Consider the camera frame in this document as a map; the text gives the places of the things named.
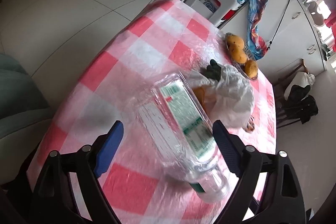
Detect white plastic bag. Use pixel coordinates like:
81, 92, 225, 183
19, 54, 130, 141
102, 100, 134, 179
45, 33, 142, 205
187, 64, 255, 128

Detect clear plastic bottle green label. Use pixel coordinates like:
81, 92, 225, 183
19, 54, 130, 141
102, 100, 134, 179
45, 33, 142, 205
137, 72, 230, 203

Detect green knitted turtle toy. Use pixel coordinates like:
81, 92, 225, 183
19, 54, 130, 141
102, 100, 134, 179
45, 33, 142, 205
200, 59, 222, 81

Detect red white snack wrapper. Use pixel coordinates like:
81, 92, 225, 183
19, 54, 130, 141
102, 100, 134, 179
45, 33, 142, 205
243, 116, 255, 133

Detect orange peel pile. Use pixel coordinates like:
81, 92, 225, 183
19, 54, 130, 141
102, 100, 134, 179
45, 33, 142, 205
192, 86, 210, 110

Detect wooden chair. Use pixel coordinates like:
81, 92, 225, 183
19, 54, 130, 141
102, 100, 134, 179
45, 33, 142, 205
272, 59, 309, 87

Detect black folding chair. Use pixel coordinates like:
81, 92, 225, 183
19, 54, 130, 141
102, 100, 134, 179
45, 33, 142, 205
275, 84, 319, 129

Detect yellow mango right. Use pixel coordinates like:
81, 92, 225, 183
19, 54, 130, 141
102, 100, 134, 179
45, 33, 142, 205
244, 60, 258, 79

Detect yellow mango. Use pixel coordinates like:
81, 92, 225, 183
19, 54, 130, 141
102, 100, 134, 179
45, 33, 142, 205
229, 45, 248, 64
244, 60, 258, 79
226, 34, 245, 50

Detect wicker fruit basket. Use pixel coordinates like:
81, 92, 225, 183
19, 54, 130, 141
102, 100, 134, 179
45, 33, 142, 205
224, 32, 259, 81

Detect white stuffed bag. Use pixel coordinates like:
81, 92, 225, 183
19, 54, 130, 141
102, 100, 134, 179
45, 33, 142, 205
284, 72, 315, 102

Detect light green sofa chair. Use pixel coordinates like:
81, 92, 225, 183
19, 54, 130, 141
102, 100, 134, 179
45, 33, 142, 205
0, 53, 54, 138

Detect yellow mango middle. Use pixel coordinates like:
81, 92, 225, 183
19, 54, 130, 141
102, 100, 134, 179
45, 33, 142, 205
229, 45, 248, 64

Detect yellow mango left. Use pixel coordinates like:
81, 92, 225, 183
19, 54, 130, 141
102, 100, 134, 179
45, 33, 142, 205
226, 34, 245, 50

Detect colourful kite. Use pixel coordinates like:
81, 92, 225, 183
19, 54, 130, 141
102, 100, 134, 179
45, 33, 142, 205
246, 0, 268, 60

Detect pink checkered tablecloth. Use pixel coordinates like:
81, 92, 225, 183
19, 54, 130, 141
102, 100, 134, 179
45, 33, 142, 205
26, 0, 277, 224

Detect white balcony cabinet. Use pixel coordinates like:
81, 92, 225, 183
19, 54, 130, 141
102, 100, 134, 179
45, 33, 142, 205
217, 0, 329, 83

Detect white plastic stool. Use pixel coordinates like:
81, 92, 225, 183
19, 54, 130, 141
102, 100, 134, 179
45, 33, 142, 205
185, 0, 240, 27

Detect red hanging garment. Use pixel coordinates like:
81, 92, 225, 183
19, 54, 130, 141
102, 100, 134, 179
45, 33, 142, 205
324, 10, 336, 52

